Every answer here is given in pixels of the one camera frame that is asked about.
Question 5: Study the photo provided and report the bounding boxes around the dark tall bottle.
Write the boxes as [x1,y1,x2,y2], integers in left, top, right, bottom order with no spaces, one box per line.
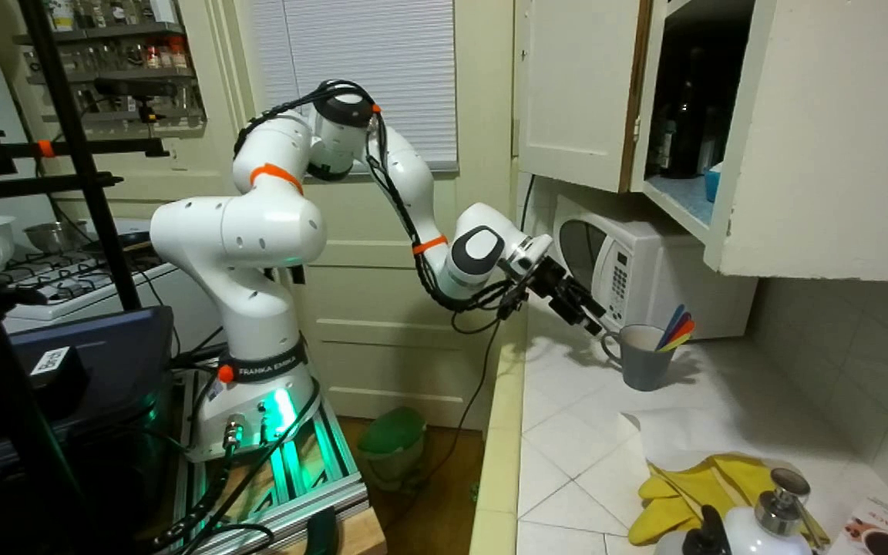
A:
[648,39,728,181]

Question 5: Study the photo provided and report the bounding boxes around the green bin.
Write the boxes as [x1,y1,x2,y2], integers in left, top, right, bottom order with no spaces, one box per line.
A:
[352,405,433,499]

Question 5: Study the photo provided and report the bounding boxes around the cream open cabinet door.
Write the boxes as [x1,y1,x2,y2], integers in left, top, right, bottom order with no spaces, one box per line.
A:
[704,0,888,287]

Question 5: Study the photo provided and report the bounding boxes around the grey mug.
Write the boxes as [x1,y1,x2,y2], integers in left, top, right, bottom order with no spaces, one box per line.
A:
[599,320,683,393]

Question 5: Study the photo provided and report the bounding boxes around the orange plastic stick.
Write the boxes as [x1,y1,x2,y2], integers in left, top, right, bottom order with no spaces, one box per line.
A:
[662,322,696,355]

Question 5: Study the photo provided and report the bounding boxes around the white pump soap bottle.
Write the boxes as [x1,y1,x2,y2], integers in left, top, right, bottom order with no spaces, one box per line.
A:
[719,466,820,555]

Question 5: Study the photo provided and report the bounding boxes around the dark blue case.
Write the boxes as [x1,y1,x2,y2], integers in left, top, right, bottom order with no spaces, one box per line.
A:
[0,306,180,488]

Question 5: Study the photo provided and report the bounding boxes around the white microwave oven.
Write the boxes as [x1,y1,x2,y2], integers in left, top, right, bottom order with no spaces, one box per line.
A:
[549,191,761,342]

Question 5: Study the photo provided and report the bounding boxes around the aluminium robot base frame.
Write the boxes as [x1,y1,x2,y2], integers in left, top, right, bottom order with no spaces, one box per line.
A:
[159,383,375,555]

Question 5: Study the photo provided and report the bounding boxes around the blue plastic stick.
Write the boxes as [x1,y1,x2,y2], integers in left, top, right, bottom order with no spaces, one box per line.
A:
[661,299,691,348]

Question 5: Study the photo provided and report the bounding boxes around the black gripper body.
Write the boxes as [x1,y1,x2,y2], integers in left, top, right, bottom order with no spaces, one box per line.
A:
[517,252,599,325]

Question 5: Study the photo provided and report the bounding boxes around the shelf with spice jars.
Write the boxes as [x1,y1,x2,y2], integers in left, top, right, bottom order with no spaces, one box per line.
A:
[13,0,211,141]

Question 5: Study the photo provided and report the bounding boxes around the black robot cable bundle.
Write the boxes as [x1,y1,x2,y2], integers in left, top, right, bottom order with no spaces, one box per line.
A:
[231,78,545,335]

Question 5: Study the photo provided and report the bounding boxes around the cream closed cabinet door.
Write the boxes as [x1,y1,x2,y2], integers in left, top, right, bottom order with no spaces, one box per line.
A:
[513,0,645,196]

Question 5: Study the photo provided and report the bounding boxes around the kitchen stove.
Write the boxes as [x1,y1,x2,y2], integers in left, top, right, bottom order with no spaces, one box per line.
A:
[0,218,186,331]

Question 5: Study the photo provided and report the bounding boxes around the red plastic stick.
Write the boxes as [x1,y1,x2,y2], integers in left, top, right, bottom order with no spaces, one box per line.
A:
[666,318,699,351]

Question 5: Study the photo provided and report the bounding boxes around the blue patterned shelf liner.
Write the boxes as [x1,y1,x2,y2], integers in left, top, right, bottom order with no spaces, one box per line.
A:
[648,169,723,229]

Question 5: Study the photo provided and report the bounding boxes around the white window blind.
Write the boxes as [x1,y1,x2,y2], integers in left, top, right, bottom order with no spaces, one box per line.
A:
[242,0,463,175]

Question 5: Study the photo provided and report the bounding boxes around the blue bowl with white filters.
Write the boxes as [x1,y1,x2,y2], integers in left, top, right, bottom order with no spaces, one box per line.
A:
[699,159,728,206]

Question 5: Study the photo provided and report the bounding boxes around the cream wall cabinet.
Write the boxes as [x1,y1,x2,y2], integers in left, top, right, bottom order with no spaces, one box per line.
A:
[627,0,778,245]

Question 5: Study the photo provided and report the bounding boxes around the black camera stand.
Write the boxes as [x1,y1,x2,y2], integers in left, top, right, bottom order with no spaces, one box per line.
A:
[0,0,177,555]

